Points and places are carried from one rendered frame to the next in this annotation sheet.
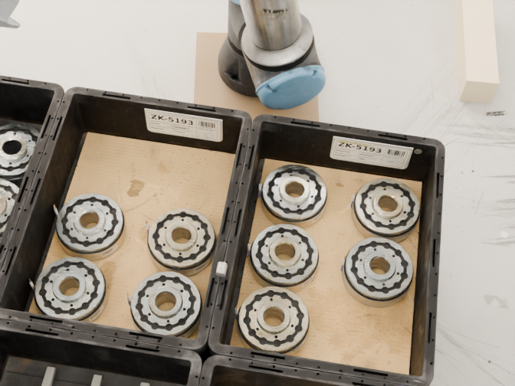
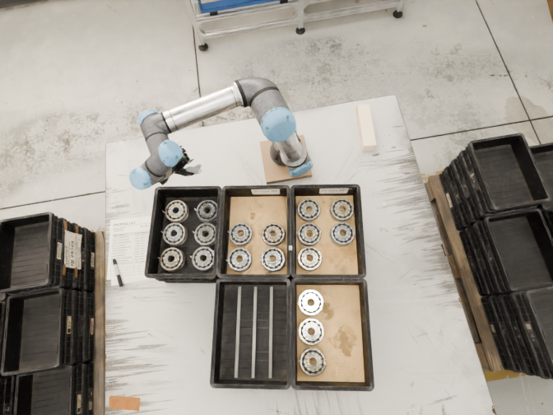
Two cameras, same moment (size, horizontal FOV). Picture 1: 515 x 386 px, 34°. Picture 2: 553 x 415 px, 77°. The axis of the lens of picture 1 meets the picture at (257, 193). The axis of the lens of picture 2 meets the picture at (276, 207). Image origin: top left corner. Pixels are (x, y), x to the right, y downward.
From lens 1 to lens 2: 0.43 m
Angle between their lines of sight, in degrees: 13
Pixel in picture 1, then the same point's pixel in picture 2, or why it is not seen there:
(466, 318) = (374, 238)
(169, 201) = (265, 218)
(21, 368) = (230, 287)
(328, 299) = (327, 246)
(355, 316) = (336, 250)
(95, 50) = (223, 155)
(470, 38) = (363, 127)
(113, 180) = (244, 214)
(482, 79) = (369, 144)
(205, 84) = (267, 163)
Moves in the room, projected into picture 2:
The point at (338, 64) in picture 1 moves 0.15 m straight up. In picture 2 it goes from (314, 144) to (316, 129)
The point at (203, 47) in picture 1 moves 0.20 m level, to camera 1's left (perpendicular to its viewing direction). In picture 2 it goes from (263, 147) to (225, 152)
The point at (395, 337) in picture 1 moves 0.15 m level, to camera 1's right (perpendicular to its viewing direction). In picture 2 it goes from (351, 256) to (386, 252)
